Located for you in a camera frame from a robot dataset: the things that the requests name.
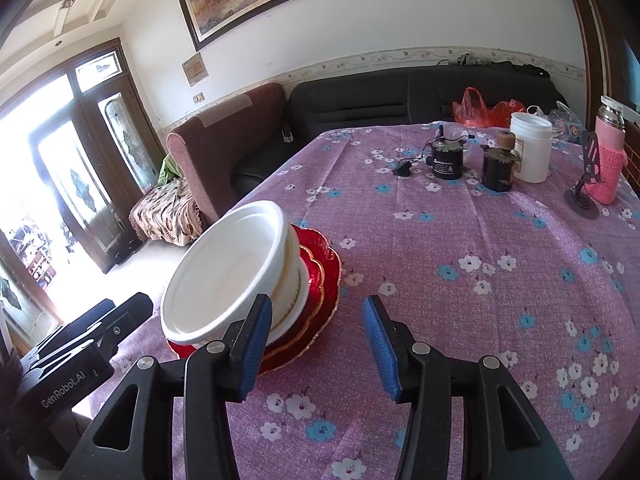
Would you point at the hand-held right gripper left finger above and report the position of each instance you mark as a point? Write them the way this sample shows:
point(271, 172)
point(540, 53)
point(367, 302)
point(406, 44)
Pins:
point(255, 355)

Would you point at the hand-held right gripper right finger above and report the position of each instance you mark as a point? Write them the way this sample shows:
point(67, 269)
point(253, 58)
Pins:
point(380, 350)

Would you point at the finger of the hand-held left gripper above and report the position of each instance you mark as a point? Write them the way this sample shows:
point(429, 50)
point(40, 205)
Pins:
point(80, 322)
point(127, 317)

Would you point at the red scalloped plate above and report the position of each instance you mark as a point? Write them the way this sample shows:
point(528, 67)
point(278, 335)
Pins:
point(300, 357)
point(315, 242)

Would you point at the wide white bowl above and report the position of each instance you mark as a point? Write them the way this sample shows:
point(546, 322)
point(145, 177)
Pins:
point(307, 295)

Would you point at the cream bowl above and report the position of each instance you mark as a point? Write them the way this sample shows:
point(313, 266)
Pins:
point(292, 280)

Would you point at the small white bowl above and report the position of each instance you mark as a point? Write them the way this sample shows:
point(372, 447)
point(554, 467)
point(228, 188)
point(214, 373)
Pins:
point(220, 270)

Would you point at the pair of dark shoes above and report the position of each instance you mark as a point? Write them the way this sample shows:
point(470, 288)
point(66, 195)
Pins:
point(127, 252)

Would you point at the purple floral tablecloth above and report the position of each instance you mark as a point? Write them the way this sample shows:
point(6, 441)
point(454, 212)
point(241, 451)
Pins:
point(450, 285)

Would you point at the patterned blanket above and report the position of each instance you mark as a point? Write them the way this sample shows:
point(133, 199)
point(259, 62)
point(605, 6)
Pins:
point(165, 215)

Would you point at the green cloth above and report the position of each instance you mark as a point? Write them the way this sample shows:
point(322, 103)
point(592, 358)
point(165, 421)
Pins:
point(169, 170)

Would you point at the glass panel door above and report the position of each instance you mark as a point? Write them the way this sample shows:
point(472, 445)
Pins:
point(75, 160)

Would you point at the black power adapter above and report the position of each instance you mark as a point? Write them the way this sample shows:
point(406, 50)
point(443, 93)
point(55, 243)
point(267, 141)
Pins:
point(402, 168)

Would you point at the brown armchair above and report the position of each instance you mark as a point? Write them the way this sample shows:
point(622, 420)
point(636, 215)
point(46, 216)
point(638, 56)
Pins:
point(220, 150)

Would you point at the black cylindrical pump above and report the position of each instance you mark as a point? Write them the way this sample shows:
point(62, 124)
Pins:
point(447, 162)

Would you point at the dark bottle with cork lid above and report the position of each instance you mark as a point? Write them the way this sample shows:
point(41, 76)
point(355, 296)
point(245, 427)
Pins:
point(497, 170)

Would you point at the small white device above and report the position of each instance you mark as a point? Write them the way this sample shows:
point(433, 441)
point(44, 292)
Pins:
point(286, 132)

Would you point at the clear glass dome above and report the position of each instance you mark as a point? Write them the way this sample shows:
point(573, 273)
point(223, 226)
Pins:
point(457, 135)

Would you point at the black sofa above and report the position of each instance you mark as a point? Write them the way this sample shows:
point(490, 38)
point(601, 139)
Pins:
point(350, 105)

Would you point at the white plastic jar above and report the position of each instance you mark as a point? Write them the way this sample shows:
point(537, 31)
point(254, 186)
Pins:
point(532, 150)

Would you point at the black phone stand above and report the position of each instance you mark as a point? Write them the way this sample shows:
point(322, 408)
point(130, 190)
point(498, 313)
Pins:
point(582, 200)

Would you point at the red plastic bag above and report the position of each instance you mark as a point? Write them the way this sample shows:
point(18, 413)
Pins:
point(480, 112)

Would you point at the pink sleeved thermos bottle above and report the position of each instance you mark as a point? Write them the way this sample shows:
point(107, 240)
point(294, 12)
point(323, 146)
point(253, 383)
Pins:
point(610, 170)

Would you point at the clear plastic bag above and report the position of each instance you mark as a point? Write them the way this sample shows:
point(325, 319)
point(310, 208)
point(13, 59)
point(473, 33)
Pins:
point(567, 122)

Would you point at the ceiling spotlight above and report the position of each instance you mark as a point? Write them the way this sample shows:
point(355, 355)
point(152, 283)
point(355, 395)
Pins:
point(68, 2)

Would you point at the wooden framed window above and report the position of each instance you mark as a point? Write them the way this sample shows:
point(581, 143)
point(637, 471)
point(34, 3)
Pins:
point(607, 25)

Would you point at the wall switch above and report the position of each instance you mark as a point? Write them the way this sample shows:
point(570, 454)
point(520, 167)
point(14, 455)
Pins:
point(199, 96)

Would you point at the small wall plaque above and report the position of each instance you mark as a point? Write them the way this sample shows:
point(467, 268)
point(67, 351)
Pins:
point(195, 67)

